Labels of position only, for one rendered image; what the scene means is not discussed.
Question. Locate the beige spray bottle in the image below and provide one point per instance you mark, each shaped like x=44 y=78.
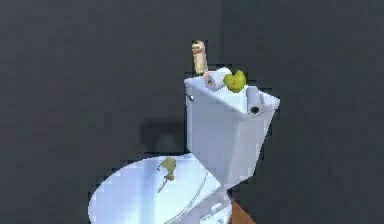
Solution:
x=199 y=58

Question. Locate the green apple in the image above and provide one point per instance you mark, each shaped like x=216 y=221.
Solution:
x=235 y=82

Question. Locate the olive green leafy scrap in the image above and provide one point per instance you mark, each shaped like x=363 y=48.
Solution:
x=167 y=169

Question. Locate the white toilet paper roll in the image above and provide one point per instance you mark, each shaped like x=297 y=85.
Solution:
x=254 y=100
x=216 y=79

